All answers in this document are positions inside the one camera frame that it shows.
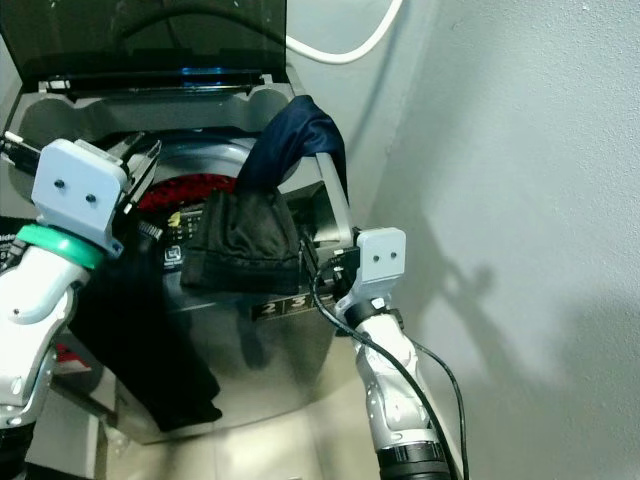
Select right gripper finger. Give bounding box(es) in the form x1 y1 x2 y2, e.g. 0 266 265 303
296 233 325 295

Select black mesh shorts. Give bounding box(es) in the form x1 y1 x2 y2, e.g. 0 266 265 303
190 190 309 294

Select long black garment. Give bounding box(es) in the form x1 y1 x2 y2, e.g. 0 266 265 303
72 255 223 433

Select grey top-load washing machine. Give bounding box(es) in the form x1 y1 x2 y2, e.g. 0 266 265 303
0 72 361 446

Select dark tinted washer lid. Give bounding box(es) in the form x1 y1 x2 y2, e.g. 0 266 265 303
0 0 291 98

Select navy blue garment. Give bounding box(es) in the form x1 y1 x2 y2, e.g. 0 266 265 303
238 95 351 196

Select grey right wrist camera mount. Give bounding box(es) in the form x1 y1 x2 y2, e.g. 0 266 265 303
335 227 408 311

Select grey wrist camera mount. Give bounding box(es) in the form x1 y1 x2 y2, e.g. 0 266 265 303
30 138 131 266
335 227 408 311

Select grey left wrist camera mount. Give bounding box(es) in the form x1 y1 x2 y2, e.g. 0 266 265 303
30 138 131 266

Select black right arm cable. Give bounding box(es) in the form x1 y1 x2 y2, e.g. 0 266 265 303
310 260 471 480

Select white water hose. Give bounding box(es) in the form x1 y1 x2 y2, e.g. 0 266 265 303
285 0 406 64

